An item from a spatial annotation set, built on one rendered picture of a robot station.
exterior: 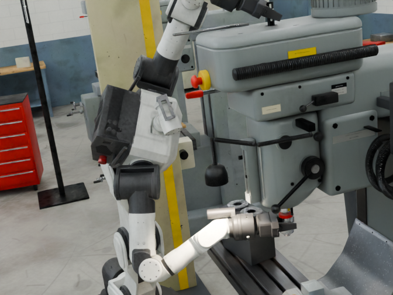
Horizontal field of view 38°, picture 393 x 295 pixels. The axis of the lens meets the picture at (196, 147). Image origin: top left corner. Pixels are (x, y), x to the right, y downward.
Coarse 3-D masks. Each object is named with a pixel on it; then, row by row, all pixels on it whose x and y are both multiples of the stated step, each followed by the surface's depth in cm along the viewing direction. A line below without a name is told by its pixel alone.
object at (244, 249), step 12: (228, 204) 235; (240, 204) 236; (252, 204) 235; (228, 240) 236; (252, 240) 221; (264, 240) 224; (240, 252) 229; (252, 252) 222; (264, 252) 225; (252, 264) 224
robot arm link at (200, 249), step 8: (208, 224) 187; (216, 224) 185; (224, 224) 185; (200, 232) 185; (208, 232) 185; (216, 232) 185; (224, 232) 185; (192, 240) 187; (200, 240) 185; (208, 240) 185; (216, 240) 185; (200, 248) 186; (208, 248) 185
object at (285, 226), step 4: (280, 224) 186; (284, 224) 186; (288, 224) 186; (292, 224) 186; (296, 224) 186; (280, 228) 186; (284, 228) 187; (288, 228) 187; (292, 228) 187; (296, 228) 187
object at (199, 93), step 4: (188, 92) 178; (192, 92) 178; (196, 92) 178; (200, 92) 178; (204, 92) 179; (208, 92) 180; (212, 92) 180; (188, 96) 177; (192, 96) 178; (196, 96) 178; (200, 96) 179
